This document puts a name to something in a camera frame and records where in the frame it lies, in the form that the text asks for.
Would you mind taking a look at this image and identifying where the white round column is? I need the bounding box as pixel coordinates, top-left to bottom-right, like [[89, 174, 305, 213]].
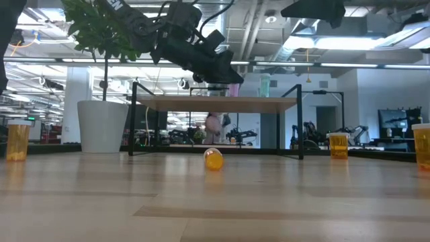
[[61, 66, 93, 145]]

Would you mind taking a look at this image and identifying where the wooden shelf black metal frame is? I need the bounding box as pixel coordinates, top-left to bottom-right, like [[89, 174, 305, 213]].
[[127, 81, 305, 161]]

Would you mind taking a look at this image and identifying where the orange medicine bottle white cap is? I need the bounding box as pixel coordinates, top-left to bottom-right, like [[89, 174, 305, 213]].
[[327, 132, 351, 160], [411, 122, 430, 171], [203, 147, 225, 171], [5, 120, 33, 162]]

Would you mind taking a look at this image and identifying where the black computer monitor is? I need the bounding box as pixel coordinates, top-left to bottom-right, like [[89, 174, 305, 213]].
[[378, 109, 409, 138]]

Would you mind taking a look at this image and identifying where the black aluminium table frame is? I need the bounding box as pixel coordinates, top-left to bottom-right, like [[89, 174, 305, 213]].
[[0, 143, 417, 164]]

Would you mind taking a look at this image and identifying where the white plant pot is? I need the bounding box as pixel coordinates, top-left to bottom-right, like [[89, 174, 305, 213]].
[[77, 99, 130, 155]]

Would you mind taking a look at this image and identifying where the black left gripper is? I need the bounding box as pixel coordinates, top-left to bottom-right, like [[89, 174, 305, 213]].
[[150, 33, 245, 85]]

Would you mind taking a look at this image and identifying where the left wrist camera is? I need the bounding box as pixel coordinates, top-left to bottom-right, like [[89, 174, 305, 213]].
[[201, 29, 226, 51]]

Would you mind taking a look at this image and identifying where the green medicine bottle white cap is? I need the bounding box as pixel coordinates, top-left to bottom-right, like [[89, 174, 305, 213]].
[[259, 73, 271, 98]]

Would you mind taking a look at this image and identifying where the green leafy plant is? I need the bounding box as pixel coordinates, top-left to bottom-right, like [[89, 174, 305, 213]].
[[60, 0, 142, 102]]

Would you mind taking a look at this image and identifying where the person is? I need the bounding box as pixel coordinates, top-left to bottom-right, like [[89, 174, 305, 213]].
[[204, 112, 224, 145]]

